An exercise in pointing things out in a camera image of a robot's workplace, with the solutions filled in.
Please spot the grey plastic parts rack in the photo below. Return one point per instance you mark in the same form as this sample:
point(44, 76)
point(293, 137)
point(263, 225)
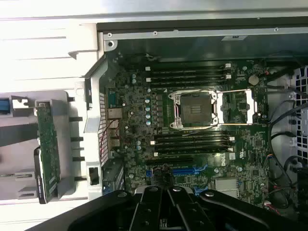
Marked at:
point(65, 108)

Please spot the hard disk blue carrier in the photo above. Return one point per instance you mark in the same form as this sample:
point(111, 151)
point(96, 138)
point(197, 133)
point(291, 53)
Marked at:
point(3, 107)

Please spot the silver coin cell battery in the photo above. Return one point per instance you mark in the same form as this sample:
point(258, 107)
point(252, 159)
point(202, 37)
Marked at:
point(253, 79)

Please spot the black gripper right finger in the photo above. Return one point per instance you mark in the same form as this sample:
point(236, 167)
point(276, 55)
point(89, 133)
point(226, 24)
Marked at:
point(187, 211)

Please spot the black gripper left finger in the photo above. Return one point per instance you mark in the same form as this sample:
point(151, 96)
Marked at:
point(144, 211)

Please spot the green motherboard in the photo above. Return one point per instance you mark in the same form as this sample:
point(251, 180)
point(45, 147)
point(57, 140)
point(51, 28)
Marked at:
point(134, 115)

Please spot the silver socket cover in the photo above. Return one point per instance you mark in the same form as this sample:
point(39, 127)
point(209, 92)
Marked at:
point(251, 108)

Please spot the CPU socket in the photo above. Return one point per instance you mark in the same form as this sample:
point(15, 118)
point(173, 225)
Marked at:
point(193, 109)

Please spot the black silver PC case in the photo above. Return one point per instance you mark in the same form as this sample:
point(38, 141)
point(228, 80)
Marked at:
point(168, 43)

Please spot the silver chipset heatsink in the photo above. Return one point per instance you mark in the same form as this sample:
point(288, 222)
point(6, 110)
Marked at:
point(226, 184)

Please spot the long blue expansion slot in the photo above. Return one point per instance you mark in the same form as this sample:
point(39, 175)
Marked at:
point(183, 172)

